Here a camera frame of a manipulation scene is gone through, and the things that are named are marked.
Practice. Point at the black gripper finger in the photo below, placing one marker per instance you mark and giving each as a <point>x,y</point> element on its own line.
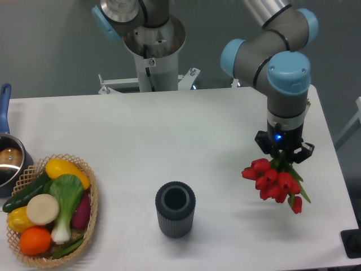
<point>264,142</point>
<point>301,153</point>

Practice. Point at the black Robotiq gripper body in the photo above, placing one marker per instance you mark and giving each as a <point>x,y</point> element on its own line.
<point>284,140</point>

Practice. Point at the red tulip bouquet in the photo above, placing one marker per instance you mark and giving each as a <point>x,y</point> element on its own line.
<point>277,179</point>

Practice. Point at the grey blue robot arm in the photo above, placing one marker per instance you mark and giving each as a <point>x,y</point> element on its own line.
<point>272,63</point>

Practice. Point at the dark grey ribbed vase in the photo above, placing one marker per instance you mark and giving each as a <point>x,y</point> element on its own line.
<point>175,206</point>

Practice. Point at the black box at table edge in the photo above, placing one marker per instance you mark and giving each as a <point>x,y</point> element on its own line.
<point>351,243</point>

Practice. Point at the purple sweet potato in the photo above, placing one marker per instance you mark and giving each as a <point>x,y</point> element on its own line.
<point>81,216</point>

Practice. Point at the green bok choy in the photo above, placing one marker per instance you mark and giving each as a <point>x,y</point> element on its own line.
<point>67,190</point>

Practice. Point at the yellow squash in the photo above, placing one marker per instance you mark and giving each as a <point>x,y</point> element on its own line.
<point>57,167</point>

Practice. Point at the green onion stalk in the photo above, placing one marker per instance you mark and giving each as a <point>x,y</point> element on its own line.
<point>69,248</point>

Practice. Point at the beige round disc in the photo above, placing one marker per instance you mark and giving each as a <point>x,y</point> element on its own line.
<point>42,209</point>

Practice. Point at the woven wicker basket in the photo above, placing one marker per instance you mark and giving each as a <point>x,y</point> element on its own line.
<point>44,260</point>

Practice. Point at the dark green cucumber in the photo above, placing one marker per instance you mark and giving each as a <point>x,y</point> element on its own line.
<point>22,198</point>

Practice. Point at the orange fruit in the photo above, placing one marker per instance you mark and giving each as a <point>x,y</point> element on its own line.
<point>34,241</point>

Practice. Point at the yellow bell pepper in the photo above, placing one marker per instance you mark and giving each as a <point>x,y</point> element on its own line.
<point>18,220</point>

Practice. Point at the white frame at right edge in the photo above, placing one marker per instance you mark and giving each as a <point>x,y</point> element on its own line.
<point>349,129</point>

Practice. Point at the white metal base frame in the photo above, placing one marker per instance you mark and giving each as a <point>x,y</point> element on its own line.
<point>186,81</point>

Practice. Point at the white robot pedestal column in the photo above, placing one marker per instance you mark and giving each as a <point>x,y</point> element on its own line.
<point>155,52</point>

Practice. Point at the blue handled saucepan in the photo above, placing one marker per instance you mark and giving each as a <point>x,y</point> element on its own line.
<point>14,157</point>

